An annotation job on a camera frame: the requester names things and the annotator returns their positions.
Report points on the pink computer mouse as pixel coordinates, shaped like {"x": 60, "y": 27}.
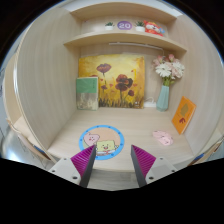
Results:
{"x": 163, "y": 137}

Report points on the round cartoon mouse pad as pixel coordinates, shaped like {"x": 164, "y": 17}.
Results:
{"x": 108, "y": 140}

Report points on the purple round number sign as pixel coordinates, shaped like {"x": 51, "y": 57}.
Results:
{"x": 124, "y": 25}

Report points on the light blue vase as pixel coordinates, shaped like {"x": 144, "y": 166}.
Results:
{"x": 163, "y": 99}

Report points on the pink white flower bouquet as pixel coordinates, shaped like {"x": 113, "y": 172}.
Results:
{"x": 168, "y": 68}

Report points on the small potted plant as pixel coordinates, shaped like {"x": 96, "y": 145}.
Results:
{"x": 140, "y": 26}
{"x": 109, "y": 26}

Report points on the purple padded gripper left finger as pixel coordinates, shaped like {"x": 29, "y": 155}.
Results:
{"x": 76, "y": 169}

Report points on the red cartoon plush decoration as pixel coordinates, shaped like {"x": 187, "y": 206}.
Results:
{"x": 153, "y": 28}

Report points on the right small potted plant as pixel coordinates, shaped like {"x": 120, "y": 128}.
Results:
{"x": 140, "y": 26}

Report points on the yellow flower painting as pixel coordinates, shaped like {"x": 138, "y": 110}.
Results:
{"x": 121, "y": 79}

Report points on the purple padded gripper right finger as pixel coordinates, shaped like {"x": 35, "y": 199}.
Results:
{"x": 149, "y": 168}

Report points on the white power adapter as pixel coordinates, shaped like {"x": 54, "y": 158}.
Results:
{"x": 150, "y": 103}

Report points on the wooden desk shelf unit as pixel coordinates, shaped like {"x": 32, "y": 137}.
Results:
{"x": 39, "y": 84}

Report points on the orange leaf card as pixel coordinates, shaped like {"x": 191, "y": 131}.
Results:
{"x": 183, "y": 114}

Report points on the green book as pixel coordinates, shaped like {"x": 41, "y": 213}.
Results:
{"x": 87, "y": 93}

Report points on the left small potted plant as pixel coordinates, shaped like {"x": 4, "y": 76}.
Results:
{"x": 109, "y": 26}

